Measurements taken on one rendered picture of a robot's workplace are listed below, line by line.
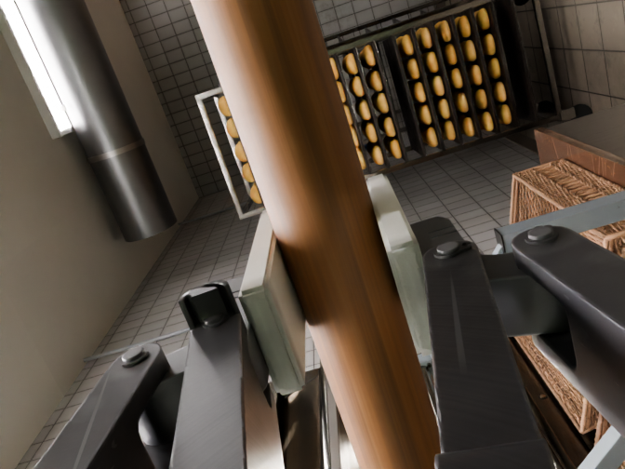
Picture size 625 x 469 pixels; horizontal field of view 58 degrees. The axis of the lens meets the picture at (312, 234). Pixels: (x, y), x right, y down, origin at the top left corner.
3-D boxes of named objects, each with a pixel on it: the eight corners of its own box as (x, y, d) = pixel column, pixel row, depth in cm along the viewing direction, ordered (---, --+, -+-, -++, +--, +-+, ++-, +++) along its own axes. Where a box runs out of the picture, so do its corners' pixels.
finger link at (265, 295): (306, 391, 14) (277, 399, 14) (306, 279, 21) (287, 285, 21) (266, 286, 13) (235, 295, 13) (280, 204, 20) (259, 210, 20)
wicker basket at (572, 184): (704, 408, 127) (581, 440, 129) (587, 298, 180) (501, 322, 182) (684, 212, 111) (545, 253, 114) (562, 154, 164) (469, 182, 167)
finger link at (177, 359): (264, 417, 12) (138, 453, 13) (276, 313, 17) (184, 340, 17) (241, 360, 12) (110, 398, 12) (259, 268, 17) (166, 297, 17)
